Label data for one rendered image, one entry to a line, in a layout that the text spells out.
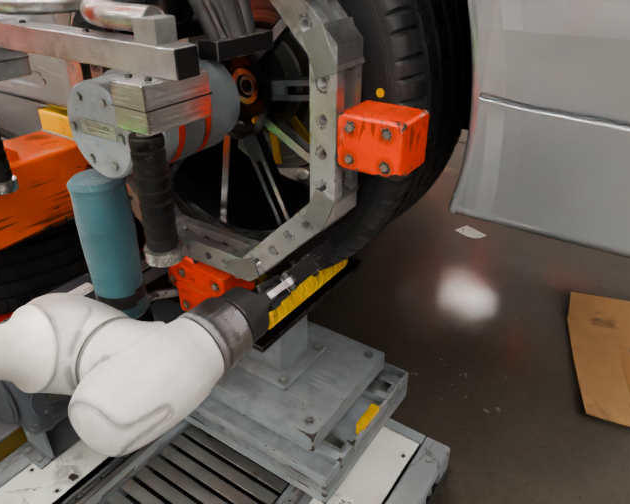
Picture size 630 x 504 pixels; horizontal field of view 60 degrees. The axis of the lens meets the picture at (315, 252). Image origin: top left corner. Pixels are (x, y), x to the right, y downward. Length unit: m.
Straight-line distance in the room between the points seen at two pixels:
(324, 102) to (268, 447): 0.74
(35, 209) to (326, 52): 0.78
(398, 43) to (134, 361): 0.48
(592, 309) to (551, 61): 1.39
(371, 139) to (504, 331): 1.24
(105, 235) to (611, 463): 1.22
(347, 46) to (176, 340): 0.39
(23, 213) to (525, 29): 0.98
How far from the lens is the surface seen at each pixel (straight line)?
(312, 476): 1.15
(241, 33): 0.62
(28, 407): 1.17
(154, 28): 0.57
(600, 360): 1.80
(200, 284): 0.98
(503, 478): 1.41
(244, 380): 1.24
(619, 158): 0.69
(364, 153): 0.68
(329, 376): 1.24
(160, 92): 0.57
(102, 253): 0.95
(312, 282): 1.00
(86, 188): 0.90
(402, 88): 0.73
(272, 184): 0.93
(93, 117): 0.77
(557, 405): 1.62
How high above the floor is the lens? 1.07
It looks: 30 degrees down
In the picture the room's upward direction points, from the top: straight up
